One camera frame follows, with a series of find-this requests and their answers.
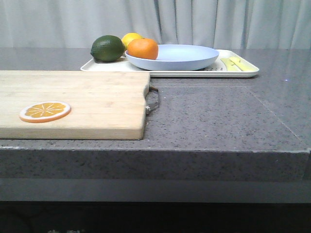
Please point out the light blue plate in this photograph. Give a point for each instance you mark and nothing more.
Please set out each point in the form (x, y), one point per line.
(176, 58)

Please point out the orange fruit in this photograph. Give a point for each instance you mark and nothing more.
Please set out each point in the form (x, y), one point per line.
(143, 48)

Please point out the cream white tray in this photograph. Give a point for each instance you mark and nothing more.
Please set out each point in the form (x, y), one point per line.
(223, 67)

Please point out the wooden cutting board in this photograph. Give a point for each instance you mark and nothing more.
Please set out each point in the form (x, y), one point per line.
(104, 105)

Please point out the yellow lemon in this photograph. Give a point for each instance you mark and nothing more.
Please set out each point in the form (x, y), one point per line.
(129, 37)

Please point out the green lime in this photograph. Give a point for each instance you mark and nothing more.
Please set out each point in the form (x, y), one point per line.
(107, 48)

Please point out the yellow lemon wedge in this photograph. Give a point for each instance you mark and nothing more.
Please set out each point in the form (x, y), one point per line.
(235, 64)

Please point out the orange slice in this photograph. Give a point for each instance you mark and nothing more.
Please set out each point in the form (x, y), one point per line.
(45, 112)

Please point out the white curtain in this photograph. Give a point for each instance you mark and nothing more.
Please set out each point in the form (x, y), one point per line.
(222, 24)

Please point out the metal cutting board handle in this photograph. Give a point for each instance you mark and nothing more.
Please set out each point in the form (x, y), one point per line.
(154, 101)

